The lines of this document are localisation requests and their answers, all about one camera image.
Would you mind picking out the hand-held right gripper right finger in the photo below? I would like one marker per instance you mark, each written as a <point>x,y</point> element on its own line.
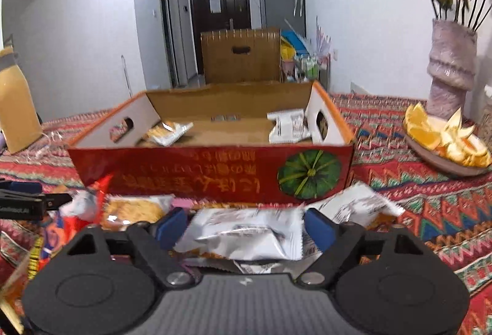
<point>318,229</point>

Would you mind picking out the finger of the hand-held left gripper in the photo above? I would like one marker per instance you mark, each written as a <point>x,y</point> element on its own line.
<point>46,199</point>

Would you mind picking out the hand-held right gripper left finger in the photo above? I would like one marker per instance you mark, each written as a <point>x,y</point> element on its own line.
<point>172,228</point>

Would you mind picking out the white crinkled snack packet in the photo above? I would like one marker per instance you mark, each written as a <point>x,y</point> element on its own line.
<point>246,233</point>

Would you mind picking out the red cardboard box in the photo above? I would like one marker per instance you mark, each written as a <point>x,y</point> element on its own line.
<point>215,169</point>

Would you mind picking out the red white snack packet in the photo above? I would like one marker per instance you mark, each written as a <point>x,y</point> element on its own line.
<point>82,204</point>

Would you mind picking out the white orange cracker packet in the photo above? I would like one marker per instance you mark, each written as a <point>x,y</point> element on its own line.
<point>134,210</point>

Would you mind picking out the silver snack packet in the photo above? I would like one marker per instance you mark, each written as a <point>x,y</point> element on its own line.
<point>253,265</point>

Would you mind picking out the clear yellow snack packet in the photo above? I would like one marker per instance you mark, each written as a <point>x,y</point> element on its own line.
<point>169,132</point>

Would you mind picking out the yellow thermos jug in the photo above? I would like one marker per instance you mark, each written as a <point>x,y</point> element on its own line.
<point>17,100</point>

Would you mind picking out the white printed snack packet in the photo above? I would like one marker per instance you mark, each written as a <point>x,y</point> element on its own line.
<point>288,125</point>

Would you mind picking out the ceramic plate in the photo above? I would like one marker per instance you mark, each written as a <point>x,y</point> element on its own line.
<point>434,160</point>

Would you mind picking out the pile of orange pieces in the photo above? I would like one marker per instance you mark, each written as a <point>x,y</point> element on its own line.
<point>426,131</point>

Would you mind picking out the brown cardboard carton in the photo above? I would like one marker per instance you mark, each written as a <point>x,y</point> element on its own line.
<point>242,62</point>

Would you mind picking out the blue folder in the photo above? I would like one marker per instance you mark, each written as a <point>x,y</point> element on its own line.
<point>294,41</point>

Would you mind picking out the pink textured vase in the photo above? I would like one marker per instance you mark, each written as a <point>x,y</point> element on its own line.
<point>451,66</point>

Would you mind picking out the grey refrigerator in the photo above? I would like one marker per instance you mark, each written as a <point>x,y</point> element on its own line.
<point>282,4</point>

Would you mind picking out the dark entrance door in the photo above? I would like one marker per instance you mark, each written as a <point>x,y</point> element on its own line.
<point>219,2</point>

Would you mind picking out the side doorway frame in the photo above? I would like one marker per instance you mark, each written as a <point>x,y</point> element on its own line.
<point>169,27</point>

